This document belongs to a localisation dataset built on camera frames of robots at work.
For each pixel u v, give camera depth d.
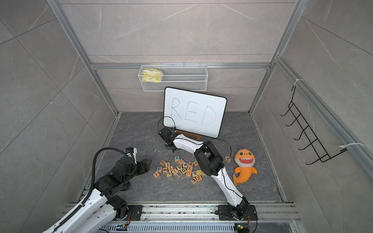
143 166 0.69
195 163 0.88
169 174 0.84
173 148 0.73
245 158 0.84
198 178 0.83
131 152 0.70
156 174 0.84
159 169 0.86
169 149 0.90
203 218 0.73
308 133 0.67
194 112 0.95
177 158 0.90
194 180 0.82
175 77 1.01
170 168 0.86
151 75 0.87
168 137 0.77
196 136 0.99
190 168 0.86
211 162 0.58
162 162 0.88
